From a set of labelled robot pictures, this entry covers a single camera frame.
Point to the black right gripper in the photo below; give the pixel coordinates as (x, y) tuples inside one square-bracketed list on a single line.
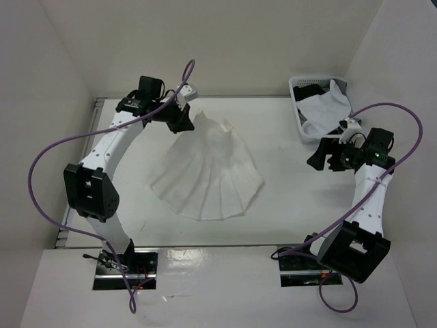
[(326, 147)]

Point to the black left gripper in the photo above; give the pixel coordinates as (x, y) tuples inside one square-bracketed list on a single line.
[(182, 122)]

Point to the white pleated skirt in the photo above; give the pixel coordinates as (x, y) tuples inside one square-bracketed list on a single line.
[(208, 174)]

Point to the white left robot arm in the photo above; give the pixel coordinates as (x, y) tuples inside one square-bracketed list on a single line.
[(132, 114)]

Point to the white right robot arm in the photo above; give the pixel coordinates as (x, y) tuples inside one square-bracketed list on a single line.
[(337, 214)]

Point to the white plastic basket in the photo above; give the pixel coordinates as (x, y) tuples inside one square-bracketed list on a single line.
[(303, 81)]

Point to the white garment in basket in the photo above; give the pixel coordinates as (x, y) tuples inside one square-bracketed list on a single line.
[(322, 113)]

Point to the black garment in basket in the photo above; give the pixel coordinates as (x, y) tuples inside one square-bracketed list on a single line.
[(301, 93)]

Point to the grey garment in basket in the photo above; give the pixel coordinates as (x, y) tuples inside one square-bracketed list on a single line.
[(338, 89)]

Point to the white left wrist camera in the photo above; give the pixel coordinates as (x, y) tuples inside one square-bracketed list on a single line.
[(185, 95)]

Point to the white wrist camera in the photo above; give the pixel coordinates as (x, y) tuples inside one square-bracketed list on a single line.
[(349, 127), (185, 95)]

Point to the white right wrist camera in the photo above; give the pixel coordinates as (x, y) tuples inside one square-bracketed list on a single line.
[(349, 127)]

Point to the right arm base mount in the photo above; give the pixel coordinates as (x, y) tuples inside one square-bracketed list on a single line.
[(300, 271)]

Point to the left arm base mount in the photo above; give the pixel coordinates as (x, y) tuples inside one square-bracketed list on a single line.
[(140, 275)]

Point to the aluminium table edge rail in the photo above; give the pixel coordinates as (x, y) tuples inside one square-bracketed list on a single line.
[(85, 199)]

